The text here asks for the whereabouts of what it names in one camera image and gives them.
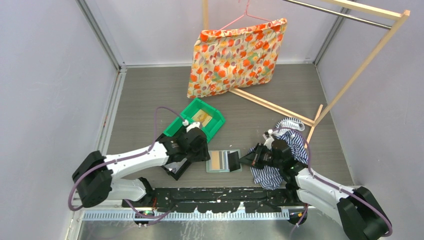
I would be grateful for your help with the metal rack rod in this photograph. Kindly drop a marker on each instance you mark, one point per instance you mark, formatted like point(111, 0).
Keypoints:
point(340, 14)

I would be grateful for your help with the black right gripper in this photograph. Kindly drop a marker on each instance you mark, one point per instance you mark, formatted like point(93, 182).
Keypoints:
point(253, 158)

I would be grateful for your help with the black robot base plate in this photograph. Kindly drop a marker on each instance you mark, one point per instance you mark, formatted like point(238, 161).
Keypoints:
point(219, 199)

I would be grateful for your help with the black plastic tray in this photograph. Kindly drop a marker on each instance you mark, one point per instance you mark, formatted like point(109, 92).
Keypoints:
point(176, 169)

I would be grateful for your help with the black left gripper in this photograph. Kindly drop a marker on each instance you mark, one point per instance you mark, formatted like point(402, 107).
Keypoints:
point(203, 155)

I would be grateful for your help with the green plastic bin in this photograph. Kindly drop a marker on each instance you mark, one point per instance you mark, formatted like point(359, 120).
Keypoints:
point(213, 126)

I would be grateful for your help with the blue white striped cloth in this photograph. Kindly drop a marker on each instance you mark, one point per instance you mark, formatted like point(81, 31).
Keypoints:
point(289, 138)

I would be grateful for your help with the aluminium frame rail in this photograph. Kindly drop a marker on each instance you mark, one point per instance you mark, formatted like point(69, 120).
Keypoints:
point(96, 21)

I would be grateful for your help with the green card holder wallet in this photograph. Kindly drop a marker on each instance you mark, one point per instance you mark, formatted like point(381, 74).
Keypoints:
point(218, 162)

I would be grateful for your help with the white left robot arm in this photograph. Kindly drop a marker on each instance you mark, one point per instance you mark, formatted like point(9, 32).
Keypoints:
point(103, 177)

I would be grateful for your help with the pink wire hanger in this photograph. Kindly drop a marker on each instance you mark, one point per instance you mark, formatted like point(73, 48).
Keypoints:
point(245, 14)

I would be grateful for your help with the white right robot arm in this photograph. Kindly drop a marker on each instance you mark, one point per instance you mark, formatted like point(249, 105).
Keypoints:
point(355, 209)

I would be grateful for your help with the floral orange pillowcase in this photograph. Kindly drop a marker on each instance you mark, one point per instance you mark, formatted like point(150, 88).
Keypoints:
point(227, 59)

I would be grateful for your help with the gold card in bin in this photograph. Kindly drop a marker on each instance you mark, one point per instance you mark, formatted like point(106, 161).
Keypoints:
point(202, 117)

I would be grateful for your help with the black card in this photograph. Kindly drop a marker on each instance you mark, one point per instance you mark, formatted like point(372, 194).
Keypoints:
point(233, 161)

